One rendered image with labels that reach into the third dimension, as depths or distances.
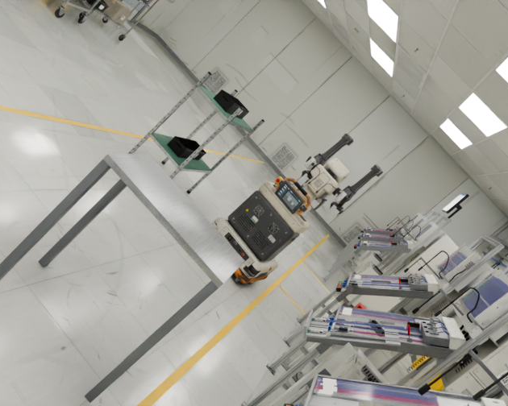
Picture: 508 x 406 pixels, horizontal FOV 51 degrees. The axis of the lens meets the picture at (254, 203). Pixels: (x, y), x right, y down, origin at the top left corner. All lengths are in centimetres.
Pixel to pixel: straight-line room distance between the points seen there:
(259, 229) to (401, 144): 759
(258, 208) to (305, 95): 765
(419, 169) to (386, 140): 94
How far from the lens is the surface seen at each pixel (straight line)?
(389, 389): 252
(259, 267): 474
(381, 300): 805
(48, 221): 239
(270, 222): 477
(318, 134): 1212
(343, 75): 1226
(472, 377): 339
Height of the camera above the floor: 151
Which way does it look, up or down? 11 degrees down
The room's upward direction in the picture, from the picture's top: 47 degrees clockwise
